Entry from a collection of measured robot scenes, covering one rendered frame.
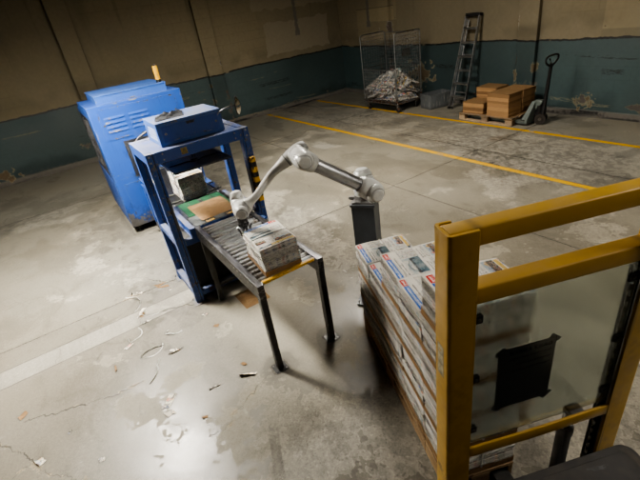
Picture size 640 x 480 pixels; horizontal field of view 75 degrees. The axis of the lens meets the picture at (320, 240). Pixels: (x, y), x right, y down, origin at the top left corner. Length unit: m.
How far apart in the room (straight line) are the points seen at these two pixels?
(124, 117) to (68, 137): 5.25
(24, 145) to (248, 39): 5.85
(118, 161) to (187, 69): 5.86
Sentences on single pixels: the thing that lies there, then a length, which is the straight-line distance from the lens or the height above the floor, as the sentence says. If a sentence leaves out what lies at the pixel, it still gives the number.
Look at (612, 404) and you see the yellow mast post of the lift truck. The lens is 2.03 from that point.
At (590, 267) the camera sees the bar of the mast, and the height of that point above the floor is 1.62.
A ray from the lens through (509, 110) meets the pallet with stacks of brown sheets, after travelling 8.74.
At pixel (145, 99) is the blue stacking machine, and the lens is 6.13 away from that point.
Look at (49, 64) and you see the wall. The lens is 11.14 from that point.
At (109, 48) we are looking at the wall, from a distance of 11.26.
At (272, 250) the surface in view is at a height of 1.00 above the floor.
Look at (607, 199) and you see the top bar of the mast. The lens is 1.39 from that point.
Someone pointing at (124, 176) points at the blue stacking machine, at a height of 0.83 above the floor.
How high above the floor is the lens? 2.40
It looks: 29 degrees down
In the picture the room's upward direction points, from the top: 9 degrees counter-clockwise
